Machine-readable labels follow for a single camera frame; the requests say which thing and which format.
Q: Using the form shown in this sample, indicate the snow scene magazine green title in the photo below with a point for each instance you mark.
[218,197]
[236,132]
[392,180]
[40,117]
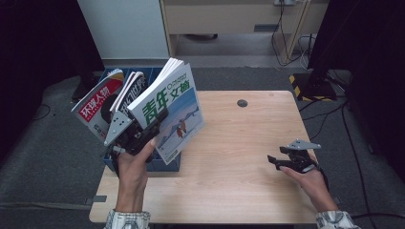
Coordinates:
[184,108]

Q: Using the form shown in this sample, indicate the blue plastic file rack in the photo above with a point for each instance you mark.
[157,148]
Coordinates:
[159,167]

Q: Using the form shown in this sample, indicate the dark curtain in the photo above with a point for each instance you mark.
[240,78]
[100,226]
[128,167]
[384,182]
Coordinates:
[375,63]

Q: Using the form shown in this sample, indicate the red-brown planet cover magazine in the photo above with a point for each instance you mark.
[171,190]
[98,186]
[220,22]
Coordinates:
[124,92]

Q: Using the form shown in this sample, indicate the dark blue illustrated magazine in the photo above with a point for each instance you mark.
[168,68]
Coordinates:
[133,92]

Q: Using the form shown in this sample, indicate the person's left hand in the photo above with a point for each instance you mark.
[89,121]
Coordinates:
[132,171]

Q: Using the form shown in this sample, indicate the black stand with striped base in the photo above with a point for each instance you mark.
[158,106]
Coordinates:
[81,92]
[315,87]

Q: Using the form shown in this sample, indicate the white cabinet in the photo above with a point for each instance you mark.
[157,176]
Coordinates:
[127,28]

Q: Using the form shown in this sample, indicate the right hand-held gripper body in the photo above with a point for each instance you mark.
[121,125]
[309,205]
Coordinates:
[301,160]

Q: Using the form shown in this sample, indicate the beige wooden desk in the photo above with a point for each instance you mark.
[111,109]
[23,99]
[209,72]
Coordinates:
[223,17]

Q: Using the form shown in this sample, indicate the portrait magazine with red label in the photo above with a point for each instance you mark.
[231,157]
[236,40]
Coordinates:
[95,105]

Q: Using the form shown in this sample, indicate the grey round table grommet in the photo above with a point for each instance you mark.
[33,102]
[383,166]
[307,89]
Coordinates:
[242,103]

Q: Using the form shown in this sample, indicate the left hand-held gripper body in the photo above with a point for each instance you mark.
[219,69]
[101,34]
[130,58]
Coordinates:
[127,135]

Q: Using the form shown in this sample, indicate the grey tape piece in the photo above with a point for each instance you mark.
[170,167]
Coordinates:
[95,199]
[336,200]

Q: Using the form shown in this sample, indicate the person's right hand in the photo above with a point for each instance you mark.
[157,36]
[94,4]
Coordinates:
[312,187]

